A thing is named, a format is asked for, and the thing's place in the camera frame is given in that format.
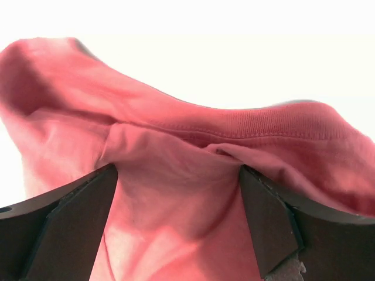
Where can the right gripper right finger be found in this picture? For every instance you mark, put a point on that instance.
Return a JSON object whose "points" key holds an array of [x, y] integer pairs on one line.
{"points": [[296, 238]]}

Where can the dusty red t shirt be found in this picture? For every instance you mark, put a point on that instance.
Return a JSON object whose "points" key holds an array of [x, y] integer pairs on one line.
{"points": [[177, 212]]}

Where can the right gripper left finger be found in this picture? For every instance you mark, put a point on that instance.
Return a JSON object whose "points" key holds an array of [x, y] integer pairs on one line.
{"points": [[56, 235]]}

